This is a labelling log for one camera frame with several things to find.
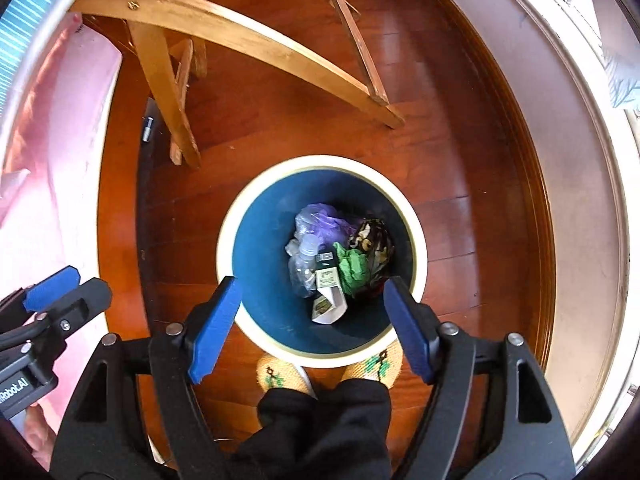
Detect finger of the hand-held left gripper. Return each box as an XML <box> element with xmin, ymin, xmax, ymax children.
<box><xmin>22</xmin><ymin>266</ymin><xmax>113</xmax><ymax>356</ymax></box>

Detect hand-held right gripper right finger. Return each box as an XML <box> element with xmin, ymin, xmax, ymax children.
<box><xmin>382</xmin><ymin>276</ymin><xmax>576</xmax><ymax>480</ymax></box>

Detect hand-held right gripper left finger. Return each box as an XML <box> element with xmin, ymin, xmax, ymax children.
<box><xmin>50</xmin><ymin>276</ymin><xmax>243</xmax><ymax>473</ymax></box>

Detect blue bin with cream rim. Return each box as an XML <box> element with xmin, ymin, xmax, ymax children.
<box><xmin>216</xmin><ymin>155</ymin><xmax>429</xmax><ymax>367</ymax></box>

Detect person's left hand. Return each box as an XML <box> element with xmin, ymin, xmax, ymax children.
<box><xmin>22</xmin><ymin>404</ymin><xmax>58</xmax><ymax>467</ymax></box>

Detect yellow knitted slipper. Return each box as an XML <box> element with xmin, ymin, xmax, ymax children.
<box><xmin>256</xmin><ymin>353</ymin><xmax>318</xmax><ymax>401</ymax></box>
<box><xmin>342</xmin><ymin>337</ymin><xmax>401</xmax><ymax>391</ymax></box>

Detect white paper packaging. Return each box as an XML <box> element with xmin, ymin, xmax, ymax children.
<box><xmin>310</xmin><ymin>252</ymin><xmax>348</xmax><ymax>325</ymax></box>

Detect crumpled green paper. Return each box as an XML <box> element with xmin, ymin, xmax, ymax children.
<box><xmin>332</xmin><ymin>242</ymin><xmax>373</xmax><ymax>297</ymax></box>

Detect dark patterned wrapper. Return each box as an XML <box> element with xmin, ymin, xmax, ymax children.
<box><xmin>347</xmin><ymin>217</ymin><xmax>396</xmax><ymax>281</ymax></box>

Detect clear plastic bottle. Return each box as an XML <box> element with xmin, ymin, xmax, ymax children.
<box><xmin>285</xmin><ymin>235</ymin><xmax>331</xmax><ymax>300</ymax></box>

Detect pink cushion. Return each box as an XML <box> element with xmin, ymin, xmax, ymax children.
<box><xmin>0</xmin><ymin>15</ymin><xmax>123</xmax><ymax>466</ymax></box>

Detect black pants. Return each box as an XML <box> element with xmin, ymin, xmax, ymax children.
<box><xmin>230</xmin><ymin>377</ymin><xmax>393</xmax><ymax>480</ymax></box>

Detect crumpled purple plastic bag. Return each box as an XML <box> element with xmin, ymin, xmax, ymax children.
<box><xmin>294</xmin><ymin>203</ymin><xmax>361</xmax><ymax>246</ymax></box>

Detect leaf print cloth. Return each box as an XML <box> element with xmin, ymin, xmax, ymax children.
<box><xmin>602</xmin><ymin>45</ymin><xmax>640</xmax><ymax>111</ymax></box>

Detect bent wooden chair frame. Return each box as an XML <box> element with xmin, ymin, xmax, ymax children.
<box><xmin>70</xmin><ymin>0</ymin><xmax>406</xmax><ymax>168</ymax></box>

